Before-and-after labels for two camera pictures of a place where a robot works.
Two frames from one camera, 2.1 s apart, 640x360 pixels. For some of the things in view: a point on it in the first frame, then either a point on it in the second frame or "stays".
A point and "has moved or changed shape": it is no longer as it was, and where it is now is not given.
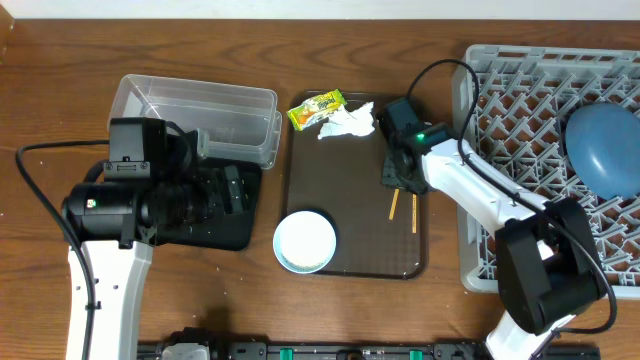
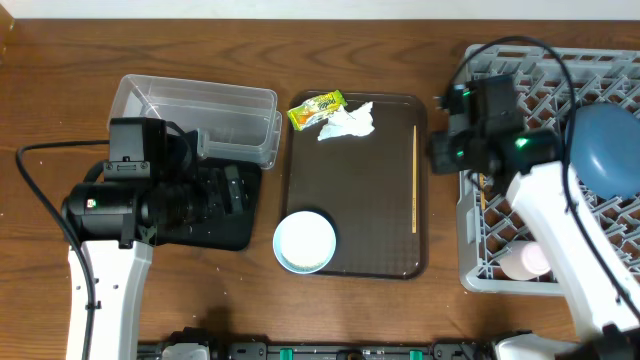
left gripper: [211, 184] stays
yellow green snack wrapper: [316, 109] stays
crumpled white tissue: [355, 122] stays
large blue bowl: [603, 149] stays
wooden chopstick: [391, 215] has moved or changed shape
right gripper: [388, 177] -> [439, 149]
